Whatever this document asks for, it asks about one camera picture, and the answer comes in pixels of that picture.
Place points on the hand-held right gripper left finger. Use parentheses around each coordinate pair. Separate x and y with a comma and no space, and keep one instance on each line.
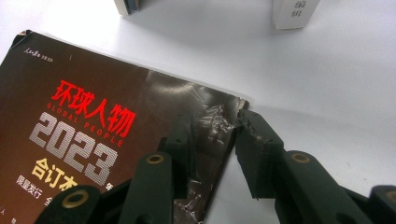
(183,155)

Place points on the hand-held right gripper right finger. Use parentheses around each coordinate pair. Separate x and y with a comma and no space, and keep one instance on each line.
(258,155)

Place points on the black and red magazine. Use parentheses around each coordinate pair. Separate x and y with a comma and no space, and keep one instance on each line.
(93,77)

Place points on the white picture-grid magazine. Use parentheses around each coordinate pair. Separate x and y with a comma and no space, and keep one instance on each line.
(294,14)

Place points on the purple magazine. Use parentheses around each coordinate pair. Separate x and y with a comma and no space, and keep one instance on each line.
(127,6)

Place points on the white table sheet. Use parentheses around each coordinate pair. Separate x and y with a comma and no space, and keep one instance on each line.
(311,93)

